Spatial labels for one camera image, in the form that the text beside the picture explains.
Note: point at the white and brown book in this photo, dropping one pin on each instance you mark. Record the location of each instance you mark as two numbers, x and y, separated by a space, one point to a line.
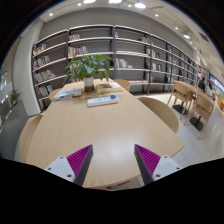
107 86

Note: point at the light wooden side table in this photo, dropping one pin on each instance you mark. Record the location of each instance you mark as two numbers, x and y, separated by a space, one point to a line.
196 90

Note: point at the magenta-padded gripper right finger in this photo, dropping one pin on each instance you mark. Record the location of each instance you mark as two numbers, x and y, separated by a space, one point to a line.
166 165

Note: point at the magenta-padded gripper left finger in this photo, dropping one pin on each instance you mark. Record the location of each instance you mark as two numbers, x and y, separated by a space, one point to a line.
60 165

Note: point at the grey-white magazine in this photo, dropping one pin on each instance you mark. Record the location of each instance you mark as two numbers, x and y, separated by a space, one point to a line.
67 94

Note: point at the small distant green plant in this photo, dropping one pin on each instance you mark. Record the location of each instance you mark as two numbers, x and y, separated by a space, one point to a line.
14 96

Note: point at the round-backed wooden chair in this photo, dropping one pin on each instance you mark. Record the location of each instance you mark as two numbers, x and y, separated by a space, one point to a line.
54 94
28 135
160 111
124 84

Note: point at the person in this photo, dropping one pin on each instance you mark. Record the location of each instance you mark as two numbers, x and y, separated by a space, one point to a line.
202 84

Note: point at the grey shelf unit with books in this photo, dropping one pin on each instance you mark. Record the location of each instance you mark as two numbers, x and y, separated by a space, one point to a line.
100 46

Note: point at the slatted wooden chair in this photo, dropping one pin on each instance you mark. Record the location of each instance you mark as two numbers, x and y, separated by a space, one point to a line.
202 106
181 91

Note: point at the yellow book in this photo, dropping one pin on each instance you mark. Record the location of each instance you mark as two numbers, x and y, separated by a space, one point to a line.
108 92

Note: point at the green plant in white pot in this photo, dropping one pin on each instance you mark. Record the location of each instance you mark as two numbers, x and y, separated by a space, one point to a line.
87 68

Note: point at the white power strip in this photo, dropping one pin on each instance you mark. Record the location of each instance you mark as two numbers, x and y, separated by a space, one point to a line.
100 101

